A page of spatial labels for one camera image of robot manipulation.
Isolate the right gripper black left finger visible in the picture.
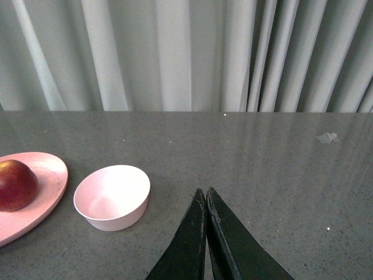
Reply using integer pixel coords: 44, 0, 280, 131
146, 188, 207, 280

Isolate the red apple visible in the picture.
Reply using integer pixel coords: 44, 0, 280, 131
1, 159, 39, 212

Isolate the pink bowl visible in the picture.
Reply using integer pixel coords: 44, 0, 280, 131
73, 165, 150, 232

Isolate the crumpled clear plastic scrap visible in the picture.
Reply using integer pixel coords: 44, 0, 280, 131
316, 132, 340, 144

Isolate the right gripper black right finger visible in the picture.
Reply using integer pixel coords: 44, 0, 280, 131
206, 188, 293, 279

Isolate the pink plate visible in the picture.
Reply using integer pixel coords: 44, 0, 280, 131
1, 152, 68, 247

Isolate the white pleated curtain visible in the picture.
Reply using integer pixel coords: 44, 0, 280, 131
1, 1, 372, 113

